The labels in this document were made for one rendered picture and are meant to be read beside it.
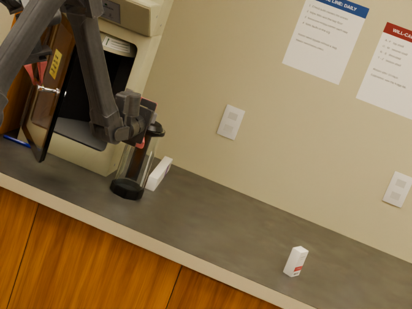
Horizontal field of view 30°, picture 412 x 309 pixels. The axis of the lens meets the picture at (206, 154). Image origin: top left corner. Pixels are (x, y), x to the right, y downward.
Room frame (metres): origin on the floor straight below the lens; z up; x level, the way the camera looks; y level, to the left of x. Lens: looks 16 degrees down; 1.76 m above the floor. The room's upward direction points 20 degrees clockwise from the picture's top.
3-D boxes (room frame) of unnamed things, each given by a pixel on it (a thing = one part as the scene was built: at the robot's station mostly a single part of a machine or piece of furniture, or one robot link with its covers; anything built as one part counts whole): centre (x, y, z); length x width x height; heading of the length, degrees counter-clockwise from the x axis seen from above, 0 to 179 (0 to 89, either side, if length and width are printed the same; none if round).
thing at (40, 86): (2.12, 0.50, 1.20); 0.10 x 0.05 x 0.03; 29
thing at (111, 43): (2.42, 0.40, 1.34); 0.18 x 0.18 x 0.05
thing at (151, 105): (2.13, 0.21, 1.23); 0.09 x 0.07 x 0.07; 172
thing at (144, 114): (2.06, 0.22, 1.20); 0.07 x 0.07 x 0.10; 82
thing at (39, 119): (2.20, 0.51, 1.19); 0.30 x 0.01 x 0.40; 29
